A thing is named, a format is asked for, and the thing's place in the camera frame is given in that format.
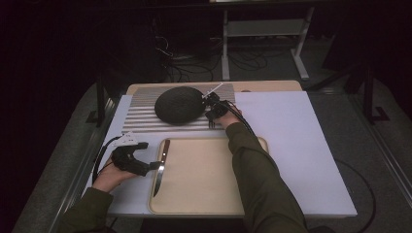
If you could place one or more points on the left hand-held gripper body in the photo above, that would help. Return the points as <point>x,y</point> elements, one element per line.
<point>129,161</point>

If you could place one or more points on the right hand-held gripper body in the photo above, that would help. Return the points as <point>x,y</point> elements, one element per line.
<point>219,106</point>

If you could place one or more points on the beige plastic tray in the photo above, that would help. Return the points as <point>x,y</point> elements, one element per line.
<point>200,181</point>

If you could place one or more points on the dark round textured plate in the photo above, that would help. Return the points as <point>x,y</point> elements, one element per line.
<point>178,105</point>

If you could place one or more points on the striped placemat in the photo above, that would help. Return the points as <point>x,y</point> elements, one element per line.
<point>139,113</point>

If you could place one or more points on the black metal stand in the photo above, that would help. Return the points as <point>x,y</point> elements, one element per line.
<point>369,93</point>
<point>100,100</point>

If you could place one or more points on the white table board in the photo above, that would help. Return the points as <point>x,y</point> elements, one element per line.
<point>291,145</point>

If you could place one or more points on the aluminium rail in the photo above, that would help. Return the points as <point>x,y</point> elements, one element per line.
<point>81,174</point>
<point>385,152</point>

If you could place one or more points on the white metal desk frame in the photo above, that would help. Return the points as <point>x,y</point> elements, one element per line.
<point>264,28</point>

